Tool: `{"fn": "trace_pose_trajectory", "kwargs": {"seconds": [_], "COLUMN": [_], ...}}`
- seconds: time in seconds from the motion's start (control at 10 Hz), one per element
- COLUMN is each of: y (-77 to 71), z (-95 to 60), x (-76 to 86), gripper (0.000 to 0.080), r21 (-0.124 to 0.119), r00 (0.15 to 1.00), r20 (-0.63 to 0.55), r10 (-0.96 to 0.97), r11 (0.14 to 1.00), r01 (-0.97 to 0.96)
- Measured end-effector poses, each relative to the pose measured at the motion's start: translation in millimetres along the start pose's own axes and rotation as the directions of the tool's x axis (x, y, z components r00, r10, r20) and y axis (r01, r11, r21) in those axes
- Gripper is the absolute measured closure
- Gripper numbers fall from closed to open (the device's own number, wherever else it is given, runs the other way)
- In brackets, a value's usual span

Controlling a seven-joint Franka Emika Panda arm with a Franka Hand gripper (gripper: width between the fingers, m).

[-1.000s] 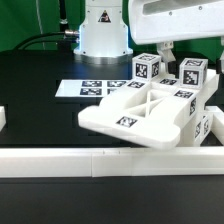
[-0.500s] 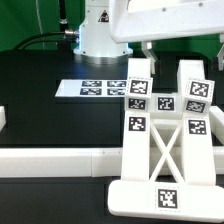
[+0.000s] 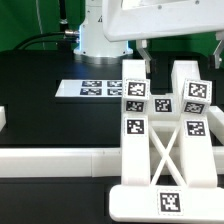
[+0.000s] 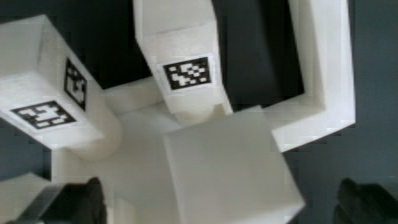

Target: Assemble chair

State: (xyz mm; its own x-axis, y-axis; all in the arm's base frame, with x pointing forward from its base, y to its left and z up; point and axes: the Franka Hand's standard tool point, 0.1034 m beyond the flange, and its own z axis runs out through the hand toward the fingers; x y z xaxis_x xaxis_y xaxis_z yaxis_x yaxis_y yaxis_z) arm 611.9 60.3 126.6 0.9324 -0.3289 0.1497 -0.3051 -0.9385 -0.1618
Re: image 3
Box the white chair back frame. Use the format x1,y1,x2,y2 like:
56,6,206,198
109,60,224,224

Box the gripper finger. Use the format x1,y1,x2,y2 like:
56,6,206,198
208,31,224,69
136,40,156,74

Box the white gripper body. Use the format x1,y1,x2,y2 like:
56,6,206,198
102,0,224,41

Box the white tagged nut cube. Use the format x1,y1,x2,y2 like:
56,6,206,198
182,79,212,104
122,79,150,101

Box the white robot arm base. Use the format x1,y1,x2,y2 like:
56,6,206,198
74,0,133,64

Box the black cable bundle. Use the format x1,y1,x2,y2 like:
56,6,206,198
13,29,81,52

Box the white U-shaped fence wall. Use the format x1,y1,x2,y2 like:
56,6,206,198
0,105,224,178

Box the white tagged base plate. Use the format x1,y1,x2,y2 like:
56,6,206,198
55,79,122,98

